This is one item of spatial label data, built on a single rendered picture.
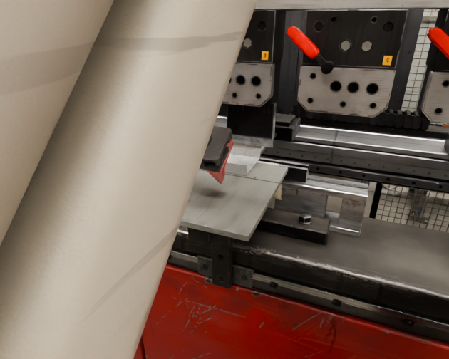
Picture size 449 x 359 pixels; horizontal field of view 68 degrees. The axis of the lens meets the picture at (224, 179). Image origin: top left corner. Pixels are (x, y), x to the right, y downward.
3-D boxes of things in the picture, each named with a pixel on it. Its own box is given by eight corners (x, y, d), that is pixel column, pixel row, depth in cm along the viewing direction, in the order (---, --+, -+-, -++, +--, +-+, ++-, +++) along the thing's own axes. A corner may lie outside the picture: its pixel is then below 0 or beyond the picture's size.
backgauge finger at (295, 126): (229, 155, 79) (229, 135, 77) (259, 125, 101) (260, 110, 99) (278, 162, 75) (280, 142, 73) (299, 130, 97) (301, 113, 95)
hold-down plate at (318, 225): (189, 215, 76) (189, 204, 74) (200, 204, 80) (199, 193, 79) (326, 246, 66) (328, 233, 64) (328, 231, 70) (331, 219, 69)
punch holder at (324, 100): (296, 110, 61) (306, 9, 54) (303, 100, 68) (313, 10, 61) (385, 118, 56) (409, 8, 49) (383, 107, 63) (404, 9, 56)
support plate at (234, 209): (142, 216, 54) (141, 211, 53) (209, 159, 76) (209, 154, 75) (248, 241, 48) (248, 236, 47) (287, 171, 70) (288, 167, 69)
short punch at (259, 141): (226, 143, 73) (226, 100, 69) (229, 140, 75) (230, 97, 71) (271, 149, 70) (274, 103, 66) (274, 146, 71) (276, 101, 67)
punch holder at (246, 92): (197, 101, 68) (194, 10, 60) (214, 93, 75) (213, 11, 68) (269, 107, 63) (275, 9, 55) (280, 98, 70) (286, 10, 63)
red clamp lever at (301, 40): (291, 23, 52) (335, 68, 52) (296, 23, 55) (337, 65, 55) (283, 33, 53) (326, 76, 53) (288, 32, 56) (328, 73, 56)
